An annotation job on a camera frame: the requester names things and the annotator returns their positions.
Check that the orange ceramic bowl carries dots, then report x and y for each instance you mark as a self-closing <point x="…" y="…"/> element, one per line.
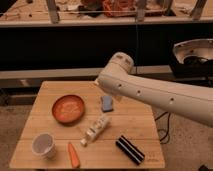
<point x="68" y="109"/>

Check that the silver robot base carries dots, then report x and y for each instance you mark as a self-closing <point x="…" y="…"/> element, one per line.
<point x="195" y="47"/>

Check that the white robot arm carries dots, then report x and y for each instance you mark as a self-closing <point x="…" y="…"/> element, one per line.
<point x="190" y="101"/>

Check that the blue sponge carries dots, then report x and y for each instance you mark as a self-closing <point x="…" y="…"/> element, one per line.
<point x="106" y="103"/>

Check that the wooden table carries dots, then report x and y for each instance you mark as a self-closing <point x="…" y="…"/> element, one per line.
<point x="130" y="118"/>

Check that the black striped box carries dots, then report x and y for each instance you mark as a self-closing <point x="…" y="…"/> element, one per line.
<point x="130" y="150"/>

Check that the orange crate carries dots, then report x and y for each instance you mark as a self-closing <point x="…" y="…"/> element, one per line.
<point x="118" y="8"/>

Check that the orange carrot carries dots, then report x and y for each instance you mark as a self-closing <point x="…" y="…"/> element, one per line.
<point x="75" y="162"/>

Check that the white paper cup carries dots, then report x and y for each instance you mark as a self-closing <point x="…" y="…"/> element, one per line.
<point x="43" y="145"/>

